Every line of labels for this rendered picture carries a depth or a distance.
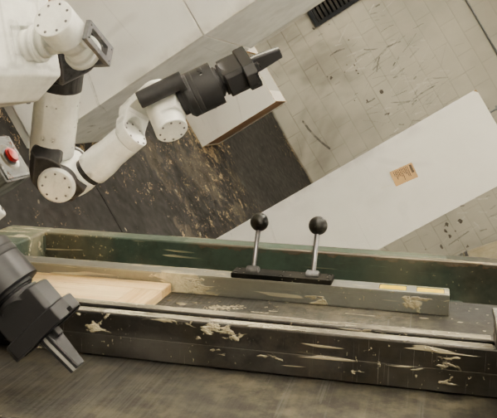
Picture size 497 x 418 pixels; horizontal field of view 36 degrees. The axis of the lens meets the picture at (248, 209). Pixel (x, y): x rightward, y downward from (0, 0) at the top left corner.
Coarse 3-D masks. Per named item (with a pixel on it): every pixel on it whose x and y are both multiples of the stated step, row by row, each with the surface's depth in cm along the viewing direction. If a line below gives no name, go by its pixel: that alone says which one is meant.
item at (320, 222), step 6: (318, 216) 154; (312, 222) 153; (318, 222) 152; (324, 222) 153; (312, 228) 153; (318, 228) 152; (324, 228) 153; (318, 234) 153; (318, 240) 153; (318, 246) 153; (312, 258) 152; (312, 264) 151; (306, 270) 151; (312, 270) 150; (318, 270) 150; (306, 276) 150; (312, 276) 150; (318, 276) 150
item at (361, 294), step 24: (48, 264) 161; (72, 264) 160; (96, 264) 161; (120, 264) 161; (192, 288) 154; (216, 288) 153; (240, 288) 152; (264, 288) 151; (288, 288) 150; (312, 288) 149; (336, 288) 147; (360, 288) 146; (408, 288) 147; (432, 288) 147; (408, 312) 145; (432, 312) 144
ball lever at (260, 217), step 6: (252, 216) 156; (258, 216) 155; (264, 216) 156; (252, 222) 156; (258, 222) 155; (264, 222) 155; (258, 228) 156; (264, 228) 156; (258, 234) 156; (258, 240) 155; (258, 246) 155; (252, 258) 154; (252, 264) 153; (246, 270) 153; (252, 270) 152; (258, 270) 152
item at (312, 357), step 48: (0, 336) 123; (96, 336) 119; (144, 336) 117; (192, 336) 115; (240, 336) 114; (288, 336) 112; (336, 336) 110; (384, 336) 110; (432, 336) 111; (480, 336) 110; (384, 384) 110; (432, 384) 108; (480, 384) 107
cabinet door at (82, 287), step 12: (36, 276) 158; (48, 276) 158; (60, 276) 159; (72, 276) 159; (84, 276) 159; (60, 288) 151; (72, 288) 151; (84, 288) 151; (96, 288) 152; (108, 288) 152; (120, 288) 151; (132, 288) 151; (144, 288) 151; (156, 288) 151; (168, 288) 154; (108, 300) 144; (120, 300) 143; (132, 300) 143; (144, 300) 143; (156, 300) 147
